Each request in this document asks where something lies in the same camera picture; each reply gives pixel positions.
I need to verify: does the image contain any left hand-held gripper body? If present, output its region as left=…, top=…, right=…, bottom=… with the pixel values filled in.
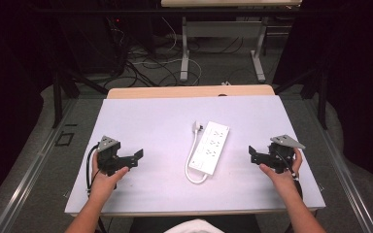
left=95, top=135, right=126, bottom=178

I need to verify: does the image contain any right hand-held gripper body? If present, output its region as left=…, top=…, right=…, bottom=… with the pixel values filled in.
left=267, top=134, right=307, bottom=175

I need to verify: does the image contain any person's right hand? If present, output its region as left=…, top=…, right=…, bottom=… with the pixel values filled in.
left=258, top=148, right=304, bottom=192

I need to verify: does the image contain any person's left hand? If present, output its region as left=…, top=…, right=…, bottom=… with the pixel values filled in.
left=88, top=150, right=130, bottom=202

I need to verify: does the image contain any white table cover sheet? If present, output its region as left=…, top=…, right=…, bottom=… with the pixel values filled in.
left=64, top=94, right=326, bottom=216

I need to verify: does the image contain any white power strip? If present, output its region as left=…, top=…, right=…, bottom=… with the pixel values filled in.
left=187, top=120, right=231, bottom=177

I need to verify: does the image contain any white plug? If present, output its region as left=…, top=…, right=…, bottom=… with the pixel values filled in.
left=191, top=120, right=205, bottom=134

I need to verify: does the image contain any black metal stand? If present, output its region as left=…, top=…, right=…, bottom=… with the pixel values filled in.
left=51, top=62, right=110, bottom=129
left=272, top=62, right=330, bottom=131

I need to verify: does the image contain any wooden table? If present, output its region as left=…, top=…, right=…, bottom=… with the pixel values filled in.
left=67, top=84, right=322, bottom=218

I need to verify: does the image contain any person's white shirt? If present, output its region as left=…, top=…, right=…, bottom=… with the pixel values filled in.
left=162, top=218, right=225, bottom=233

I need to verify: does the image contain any dark computer tower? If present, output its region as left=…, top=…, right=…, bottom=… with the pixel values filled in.
left=57, top=13, right=127, bottom=76

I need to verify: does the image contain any white desk with metal legs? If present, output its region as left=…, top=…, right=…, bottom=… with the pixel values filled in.
left=160, top=0, right=303, bottom=83

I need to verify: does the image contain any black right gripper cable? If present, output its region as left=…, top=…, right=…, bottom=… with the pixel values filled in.
left=275, top=150, right=304, bottom=199

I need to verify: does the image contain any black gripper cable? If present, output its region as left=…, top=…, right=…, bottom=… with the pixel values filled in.
left=85, top=145, right=100, bottom=196
left=275, top=150, right=304, bottom=199

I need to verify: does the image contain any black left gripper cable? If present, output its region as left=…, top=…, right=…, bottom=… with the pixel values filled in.
left=85, top=145, right=100, bottom=196

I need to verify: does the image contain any white power cable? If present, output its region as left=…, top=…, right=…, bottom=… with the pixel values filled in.
left=184, top=129, right=210, bottom=185

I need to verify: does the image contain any metal floor rail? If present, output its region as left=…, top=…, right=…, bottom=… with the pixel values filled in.
left=0, top=98, right=80, bottom=233
left=303, top=96, right=373, bottom=233

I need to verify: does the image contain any bundle of floor cables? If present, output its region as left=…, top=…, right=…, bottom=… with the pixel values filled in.
left=105, top=16, right=251, bottom=89

